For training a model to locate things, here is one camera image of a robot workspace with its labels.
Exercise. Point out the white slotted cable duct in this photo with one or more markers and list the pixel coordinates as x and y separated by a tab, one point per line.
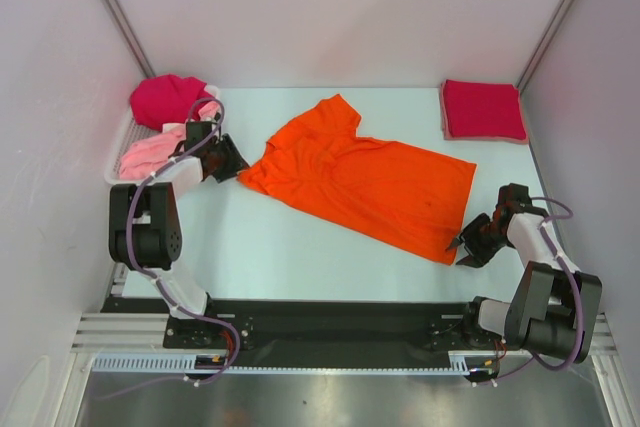
193	364

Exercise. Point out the crumpled pink t shirt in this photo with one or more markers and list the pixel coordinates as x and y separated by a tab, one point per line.
147	155

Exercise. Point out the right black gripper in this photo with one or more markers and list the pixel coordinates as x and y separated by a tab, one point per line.
478	256

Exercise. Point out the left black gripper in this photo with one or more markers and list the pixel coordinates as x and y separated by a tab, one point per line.
235	161

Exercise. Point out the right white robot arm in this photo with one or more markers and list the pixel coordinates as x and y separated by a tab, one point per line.
555	306

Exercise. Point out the white plastic basket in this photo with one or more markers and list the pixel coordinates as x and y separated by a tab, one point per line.
129	131

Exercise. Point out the folded red t shirt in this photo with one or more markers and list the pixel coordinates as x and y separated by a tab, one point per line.
484	109

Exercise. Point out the crumpled magenta t shirt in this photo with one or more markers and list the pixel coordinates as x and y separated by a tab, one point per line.
166	99

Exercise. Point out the orange t shirt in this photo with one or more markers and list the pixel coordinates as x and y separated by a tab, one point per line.
408	197

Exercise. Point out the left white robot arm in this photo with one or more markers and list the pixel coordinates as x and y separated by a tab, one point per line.
144	226

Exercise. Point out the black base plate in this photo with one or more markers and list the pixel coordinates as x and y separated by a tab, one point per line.
322	335

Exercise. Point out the aluminium frame rail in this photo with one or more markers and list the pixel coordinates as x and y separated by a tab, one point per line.
120	332

